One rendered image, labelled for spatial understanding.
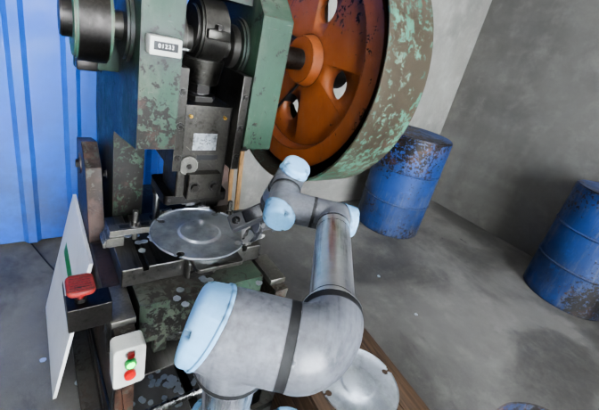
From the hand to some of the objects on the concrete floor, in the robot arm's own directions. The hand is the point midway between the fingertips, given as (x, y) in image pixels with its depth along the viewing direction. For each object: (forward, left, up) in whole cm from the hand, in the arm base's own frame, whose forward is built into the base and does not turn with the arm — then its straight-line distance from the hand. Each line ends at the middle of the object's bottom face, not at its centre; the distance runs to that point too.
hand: (242, 240), depth 108 cm
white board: (+37, +58, -80) cm, 105 cm away
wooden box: (-21, -45, -79) cm, 93 cm away
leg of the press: (+23, +46, -80) cm, 95 cm away
